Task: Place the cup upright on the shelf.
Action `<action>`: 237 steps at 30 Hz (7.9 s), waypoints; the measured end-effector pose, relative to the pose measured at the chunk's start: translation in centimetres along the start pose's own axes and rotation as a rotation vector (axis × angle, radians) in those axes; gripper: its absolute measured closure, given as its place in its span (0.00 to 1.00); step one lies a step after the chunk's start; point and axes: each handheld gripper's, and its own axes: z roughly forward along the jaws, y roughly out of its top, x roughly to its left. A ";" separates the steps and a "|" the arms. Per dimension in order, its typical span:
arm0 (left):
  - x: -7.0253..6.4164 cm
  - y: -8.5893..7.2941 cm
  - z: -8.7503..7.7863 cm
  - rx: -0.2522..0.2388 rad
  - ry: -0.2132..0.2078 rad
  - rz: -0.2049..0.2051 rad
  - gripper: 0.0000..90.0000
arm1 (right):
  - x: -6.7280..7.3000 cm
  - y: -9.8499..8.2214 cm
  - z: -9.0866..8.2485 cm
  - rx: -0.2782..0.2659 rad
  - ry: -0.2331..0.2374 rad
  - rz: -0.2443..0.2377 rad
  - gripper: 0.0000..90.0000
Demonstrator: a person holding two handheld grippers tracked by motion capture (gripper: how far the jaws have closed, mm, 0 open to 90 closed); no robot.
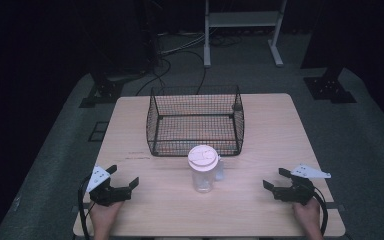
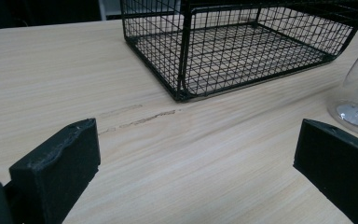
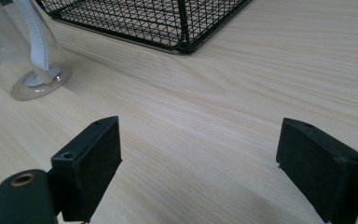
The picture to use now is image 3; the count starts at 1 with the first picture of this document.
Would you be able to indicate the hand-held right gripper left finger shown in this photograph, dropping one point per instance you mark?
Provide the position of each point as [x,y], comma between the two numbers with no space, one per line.
[87,174]

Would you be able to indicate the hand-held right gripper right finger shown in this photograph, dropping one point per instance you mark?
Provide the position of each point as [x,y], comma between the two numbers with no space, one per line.
[317,174]

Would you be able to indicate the clear glass with spoon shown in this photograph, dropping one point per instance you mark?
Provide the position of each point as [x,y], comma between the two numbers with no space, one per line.
[15,59]

